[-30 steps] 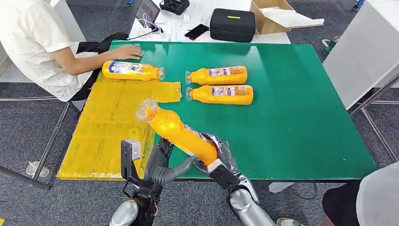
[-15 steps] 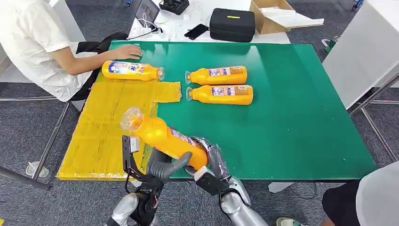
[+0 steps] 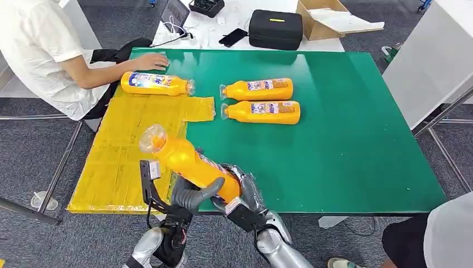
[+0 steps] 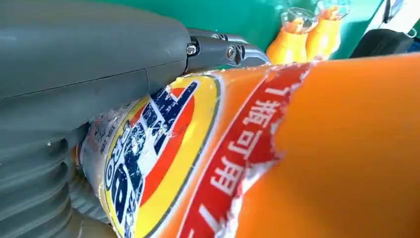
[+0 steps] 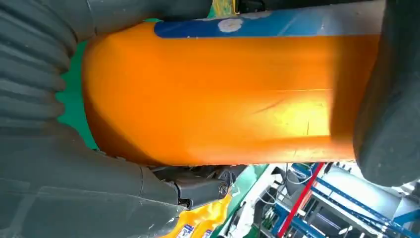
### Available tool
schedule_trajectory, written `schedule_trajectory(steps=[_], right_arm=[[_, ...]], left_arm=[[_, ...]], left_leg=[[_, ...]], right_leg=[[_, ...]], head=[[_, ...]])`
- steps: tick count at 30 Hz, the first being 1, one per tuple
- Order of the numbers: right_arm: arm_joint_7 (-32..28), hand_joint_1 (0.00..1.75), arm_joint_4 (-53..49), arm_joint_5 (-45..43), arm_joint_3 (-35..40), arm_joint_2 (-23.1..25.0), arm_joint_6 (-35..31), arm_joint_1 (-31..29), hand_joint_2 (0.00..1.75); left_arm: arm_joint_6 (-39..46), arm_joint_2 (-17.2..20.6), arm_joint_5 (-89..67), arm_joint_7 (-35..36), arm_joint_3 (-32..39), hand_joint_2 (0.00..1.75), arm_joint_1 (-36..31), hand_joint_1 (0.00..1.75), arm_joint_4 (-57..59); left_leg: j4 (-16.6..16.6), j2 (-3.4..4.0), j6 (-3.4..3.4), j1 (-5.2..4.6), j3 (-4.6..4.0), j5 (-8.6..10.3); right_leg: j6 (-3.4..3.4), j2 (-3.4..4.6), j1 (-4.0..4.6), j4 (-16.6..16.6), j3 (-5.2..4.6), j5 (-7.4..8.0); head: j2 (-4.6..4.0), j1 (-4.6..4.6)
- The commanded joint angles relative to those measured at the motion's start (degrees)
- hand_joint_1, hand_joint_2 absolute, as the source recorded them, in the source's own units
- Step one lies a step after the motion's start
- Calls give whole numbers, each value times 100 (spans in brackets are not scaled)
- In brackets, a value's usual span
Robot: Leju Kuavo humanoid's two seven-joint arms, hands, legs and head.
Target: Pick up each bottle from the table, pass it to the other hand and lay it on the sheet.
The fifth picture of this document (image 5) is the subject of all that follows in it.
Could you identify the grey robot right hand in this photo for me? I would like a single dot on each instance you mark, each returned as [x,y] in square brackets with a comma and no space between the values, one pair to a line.
[65,197]

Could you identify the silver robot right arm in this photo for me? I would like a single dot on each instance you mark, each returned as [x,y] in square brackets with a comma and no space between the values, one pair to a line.
[26,65]

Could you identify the red pole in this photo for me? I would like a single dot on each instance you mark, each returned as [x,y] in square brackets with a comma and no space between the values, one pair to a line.
[300,200]

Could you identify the blue metal rack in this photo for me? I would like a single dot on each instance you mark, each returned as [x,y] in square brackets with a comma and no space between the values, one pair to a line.
[305,228]

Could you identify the yellow sheet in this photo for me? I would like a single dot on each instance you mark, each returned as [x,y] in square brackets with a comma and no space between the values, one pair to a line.
[224,7]

